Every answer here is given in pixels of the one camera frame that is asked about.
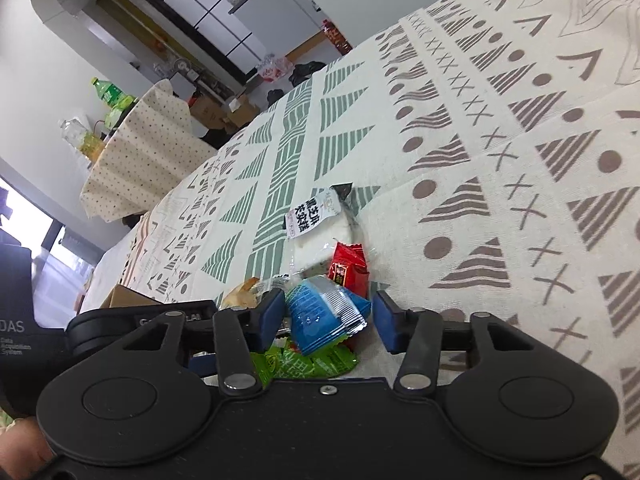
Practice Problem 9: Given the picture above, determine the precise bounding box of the green snack packet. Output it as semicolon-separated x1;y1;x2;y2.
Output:
250;338;359;386

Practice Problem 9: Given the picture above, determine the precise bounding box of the green soda bottle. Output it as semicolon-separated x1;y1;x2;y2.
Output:
91;77;136;110

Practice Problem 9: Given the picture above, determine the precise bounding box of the black shoes pile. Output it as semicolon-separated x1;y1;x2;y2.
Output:
267;61;326;106

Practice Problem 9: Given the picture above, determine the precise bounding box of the person's left hand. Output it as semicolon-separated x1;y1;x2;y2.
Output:
0;417;54;480

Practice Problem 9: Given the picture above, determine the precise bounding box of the brown cardboard box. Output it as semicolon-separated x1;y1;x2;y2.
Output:
100;284;158;309

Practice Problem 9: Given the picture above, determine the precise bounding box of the blue snack packet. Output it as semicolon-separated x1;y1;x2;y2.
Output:
286;275;371;356

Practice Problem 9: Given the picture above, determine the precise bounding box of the black framed sliding door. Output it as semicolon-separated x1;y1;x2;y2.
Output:
145;0;266;84

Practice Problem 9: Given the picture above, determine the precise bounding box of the red snack packet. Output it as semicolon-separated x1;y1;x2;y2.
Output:
326;243;370;298

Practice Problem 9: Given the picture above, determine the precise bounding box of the patterned bed blanket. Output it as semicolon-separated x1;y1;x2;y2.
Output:
119;0;640;478

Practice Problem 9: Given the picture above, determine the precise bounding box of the orange bread snack packet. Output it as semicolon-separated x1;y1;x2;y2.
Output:
218;278;259;310

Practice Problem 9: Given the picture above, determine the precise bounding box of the white kitchen cabinet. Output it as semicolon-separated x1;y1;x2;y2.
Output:
231;0;329;56

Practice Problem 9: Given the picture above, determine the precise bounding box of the clear yellow liquid bottle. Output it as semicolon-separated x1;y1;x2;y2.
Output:
58;119;105;164

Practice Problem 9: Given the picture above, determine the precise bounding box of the dotted cream tablecloth table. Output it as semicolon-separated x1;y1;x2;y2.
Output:
79;79;216;222

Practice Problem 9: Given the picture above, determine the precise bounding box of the pink white plastic bag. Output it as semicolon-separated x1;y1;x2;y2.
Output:
257;53;293;82

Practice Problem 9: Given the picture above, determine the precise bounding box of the white rice cake packet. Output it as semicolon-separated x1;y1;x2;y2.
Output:
283;183;364;276

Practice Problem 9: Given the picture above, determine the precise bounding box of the red oil bottle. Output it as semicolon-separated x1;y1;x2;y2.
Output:
322;20;352;55

